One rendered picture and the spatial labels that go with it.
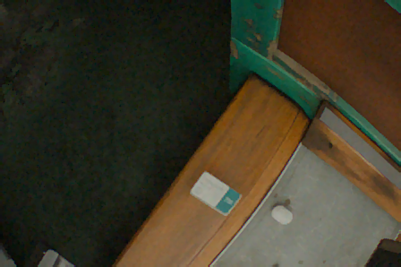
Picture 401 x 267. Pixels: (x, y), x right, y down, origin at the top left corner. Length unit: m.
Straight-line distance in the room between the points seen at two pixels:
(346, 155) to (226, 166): 0.20
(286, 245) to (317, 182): 0.11
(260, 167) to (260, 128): 0.05
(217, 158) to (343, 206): 0.23
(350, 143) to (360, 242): 0.21
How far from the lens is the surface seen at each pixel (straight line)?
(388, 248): 0.53
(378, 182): 0.78
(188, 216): 0.81
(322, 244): 0.84
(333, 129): 0.75
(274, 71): 0.80
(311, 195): 0.85
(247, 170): 0.82
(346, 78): 0.69
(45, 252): 0.63
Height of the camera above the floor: 1.56
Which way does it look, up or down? 75 degrees down
